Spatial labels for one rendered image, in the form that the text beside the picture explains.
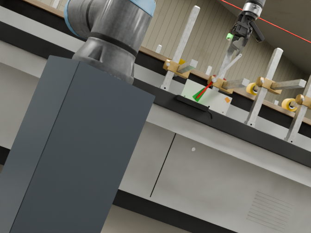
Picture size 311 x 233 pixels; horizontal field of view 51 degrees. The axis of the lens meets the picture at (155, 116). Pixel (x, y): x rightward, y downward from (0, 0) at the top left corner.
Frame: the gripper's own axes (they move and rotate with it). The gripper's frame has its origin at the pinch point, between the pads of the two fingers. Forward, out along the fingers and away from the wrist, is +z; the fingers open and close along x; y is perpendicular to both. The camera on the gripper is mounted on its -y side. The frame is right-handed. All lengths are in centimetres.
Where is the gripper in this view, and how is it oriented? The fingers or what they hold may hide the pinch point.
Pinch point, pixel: (238, 53)
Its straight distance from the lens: 173.7
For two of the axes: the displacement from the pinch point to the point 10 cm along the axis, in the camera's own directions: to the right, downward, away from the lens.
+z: -3.8, 9.3, -0.2
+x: 1.4, 0.4, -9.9
